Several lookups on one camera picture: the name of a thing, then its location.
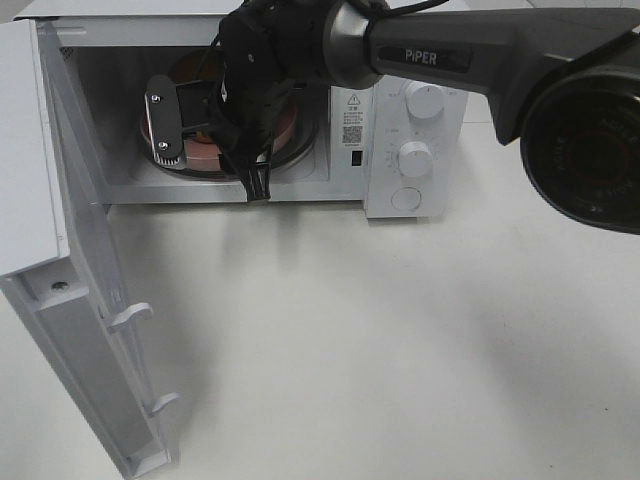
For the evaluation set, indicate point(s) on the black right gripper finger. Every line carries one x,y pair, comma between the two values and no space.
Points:
253,170

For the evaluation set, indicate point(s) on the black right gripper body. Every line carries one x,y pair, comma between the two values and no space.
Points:
236,115

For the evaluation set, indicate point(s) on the pink round plate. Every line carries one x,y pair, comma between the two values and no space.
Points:
202,153

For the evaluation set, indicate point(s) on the round door release button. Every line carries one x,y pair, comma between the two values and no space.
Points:
406,199

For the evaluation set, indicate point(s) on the white microwave door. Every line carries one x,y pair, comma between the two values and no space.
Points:
59,265

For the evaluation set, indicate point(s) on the burger with lettuce and tomato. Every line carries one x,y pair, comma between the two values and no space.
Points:
200,65

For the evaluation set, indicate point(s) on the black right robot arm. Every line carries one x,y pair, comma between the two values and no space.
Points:
563,82

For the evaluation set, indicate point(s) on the glass microwave turntable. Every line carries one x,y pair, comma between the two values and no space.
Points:
312,105

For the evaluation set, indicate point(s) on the white warning label sticker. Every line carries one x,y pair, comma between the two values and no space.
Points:
354,108

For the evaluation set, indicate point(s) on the white microwave oven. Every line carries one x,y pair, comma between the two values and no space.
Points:
389,147

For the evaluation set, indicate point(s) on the lower white timer knob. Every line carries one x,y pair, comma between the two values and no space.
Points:
415,159

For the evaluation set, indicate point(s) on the upper white power knob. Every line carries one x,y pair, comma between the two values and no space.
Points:
424,101

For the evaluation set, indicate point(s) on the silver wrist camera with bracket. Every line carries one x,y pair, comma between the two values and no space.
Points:
165,123

